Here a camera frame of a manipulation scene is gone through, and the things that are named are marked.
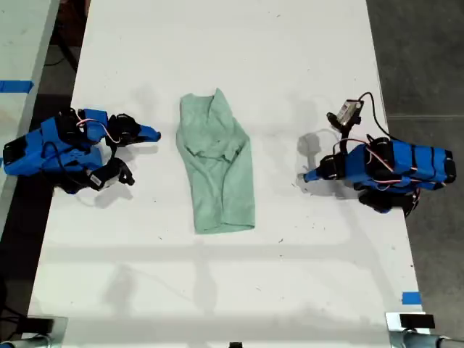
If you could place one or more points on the long blue tape strip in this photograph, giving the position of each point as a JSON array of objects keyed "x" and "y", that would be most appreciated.
[{"x": 16, "y": 86}]

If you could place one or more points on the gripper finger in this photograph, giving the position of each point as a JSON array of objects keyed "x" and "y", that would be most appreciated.
[
  {"x": 317, "y": 177},
  {"x": 146, "y": 137},
  {"x": 316, "y": 171},
  {"x": 146, "y": 130}
]

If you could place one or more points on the pale green T-shirt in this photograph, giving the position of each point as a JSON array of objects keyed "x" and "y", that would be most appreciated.
[{"x": 217, "y": 174}]

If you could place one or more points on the small black box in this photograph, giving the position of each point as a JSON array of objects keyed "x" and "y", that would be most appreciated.
[
  {"x": 40, "y": 324},
  {"x": 417, "y": 321}
]

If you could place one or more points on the camera black stalk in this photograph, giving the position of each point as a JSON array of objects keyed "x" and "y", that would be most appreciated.
[
  {"x": 114, "y": 152},
  {"x": 344, "y": 137}
]

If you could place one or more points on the white side table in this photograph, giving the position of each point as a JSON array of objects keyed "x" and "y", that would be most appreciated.
[{"x": 21, "y": 43}]

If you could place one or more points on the short blue tape piece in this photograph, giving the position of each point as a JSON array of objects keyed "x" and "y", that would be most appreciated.
[{"x": 411, "y": 298}]

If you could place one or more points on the metal corner bracket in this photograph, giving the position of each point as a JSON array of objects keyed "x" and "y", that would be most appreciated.
[{"x": 393, "y": 331}]

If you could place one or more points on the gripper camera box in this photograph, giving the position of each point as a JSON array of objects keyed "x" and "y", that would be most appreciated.
[
  {"x": 103, "y": 177},
  {"x": 348, "y": 110}
]

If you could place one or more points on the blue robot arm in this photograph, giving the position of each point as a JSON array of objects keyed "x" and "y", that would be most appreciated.
[
  {"x": 417, "y": 163},
  {"x": 32, "y": 152}
]

